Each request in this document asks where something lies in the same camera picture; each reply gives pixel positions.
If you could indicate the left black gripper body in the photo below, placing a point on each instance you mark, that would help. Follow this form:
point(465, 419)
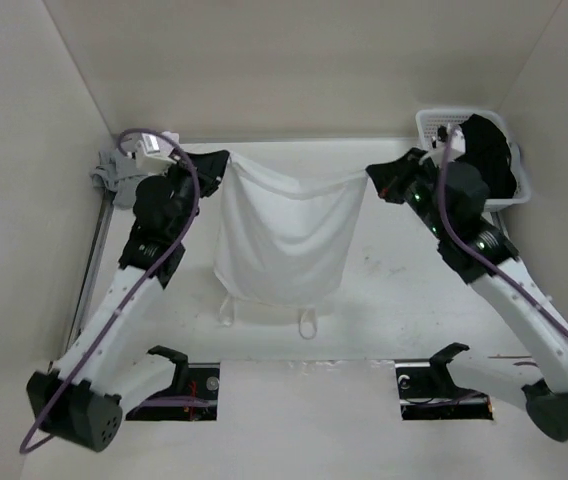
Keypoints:
point(183, 180)

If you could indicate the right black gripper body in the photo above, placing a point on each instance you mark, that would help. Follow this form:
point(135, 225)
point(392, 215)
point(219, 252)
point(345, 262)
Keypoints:
point(418, 191)

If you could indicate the white tank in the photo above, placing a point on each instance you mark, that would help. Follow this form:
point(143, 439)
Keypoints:
point(173, 136)
point(283, 241)

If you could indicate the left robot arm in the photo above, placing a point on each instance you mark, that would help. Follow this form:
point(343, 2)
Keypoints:
point(82, 399)

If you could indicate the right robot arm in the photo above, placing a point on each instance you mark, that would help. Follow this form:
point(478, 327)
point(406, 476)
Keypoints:
point(450, 200)

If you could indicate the folded white tank top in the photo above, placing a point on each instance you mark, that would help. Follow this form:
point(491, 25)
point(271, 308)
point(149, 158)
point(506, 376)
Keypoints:
point(173, 136)

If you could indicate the folded grey tank top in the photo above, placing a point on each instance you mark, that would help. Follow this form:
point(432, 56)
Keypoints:
point(118, 175)

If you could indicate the black tank top pile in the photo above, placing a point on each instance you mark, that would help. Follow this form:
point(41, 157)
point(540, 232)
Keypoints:
point(488, 152)

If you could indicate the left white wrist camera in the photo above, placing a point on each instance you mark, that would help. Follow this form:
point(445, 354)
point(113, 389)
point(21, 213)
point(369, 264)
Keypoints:
point(153, 154)

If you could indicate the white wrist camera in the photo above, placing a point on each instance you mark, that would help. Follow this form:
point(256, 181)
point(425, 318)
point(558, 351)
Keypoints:
point(153, 154)
point(449, 141)

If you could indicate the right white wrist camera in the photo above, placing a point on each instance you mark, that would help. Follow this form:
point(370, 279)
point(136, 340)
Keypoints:
point(449, 141)

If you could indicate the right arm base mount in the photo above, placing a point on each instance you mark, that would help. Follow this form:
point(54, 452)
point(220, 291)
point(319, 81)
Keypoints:
point(427, 392)

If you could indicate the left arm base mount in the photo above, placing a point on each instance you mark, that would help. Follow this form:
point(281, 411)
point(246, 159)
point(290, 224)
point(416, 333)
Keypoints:
point(191, 396)

